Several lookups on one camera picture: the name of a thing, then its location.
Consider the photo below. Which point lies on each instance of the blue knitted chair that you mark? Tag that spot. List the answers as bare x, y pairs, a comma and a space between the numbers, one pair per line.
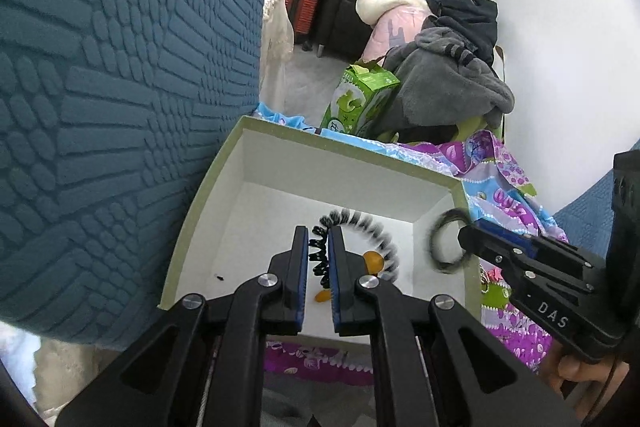
111, 113
587, 222

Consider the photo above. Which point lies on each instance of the red hard suitcase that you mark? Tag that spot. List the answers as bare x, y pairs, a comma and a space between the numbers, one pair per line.
301, 16

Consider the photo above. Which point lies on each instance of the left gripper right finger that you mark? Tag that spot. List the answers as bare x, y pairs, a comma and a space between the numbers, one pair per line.
352, 313

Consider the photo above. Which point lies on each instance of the green printed carton box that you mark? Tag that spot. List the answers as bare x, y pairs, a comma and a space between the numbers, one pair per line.
360, 99

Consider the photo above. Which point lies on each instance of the grey fleece garment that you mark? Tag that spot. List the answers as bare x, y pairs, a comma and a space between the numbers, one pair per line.
442, 83

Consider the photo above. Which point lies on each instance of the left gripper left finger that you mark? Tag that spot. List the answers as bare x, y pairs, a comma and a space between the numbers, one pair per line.
286, 313

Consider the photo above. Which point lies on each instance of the colourful floral bed sheet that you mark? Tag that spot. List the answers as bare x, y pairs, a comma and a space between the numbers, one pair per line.
498, 198

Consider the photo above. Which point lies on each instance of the dark navy jacket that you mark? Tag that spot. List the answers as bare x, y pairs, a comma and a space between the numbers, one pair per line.
475, 20

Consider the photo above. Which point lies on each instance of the orange gourd-shaped pendant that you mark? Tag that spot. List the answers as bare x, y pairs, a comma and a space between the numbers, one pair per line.
372, 264

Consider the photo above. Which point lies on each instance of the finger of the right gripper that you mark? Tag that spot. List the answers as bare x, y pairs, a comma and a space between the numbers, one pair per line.
495, 249
514, 240

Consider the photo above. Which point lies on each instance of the person's right hand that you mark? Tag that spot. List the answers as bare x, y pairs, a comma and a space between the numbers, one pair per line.
603, 379

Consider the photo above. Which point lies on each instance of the black patterned bangle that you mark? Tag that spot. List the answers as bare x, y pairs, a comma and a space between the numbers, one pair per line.
447, 256

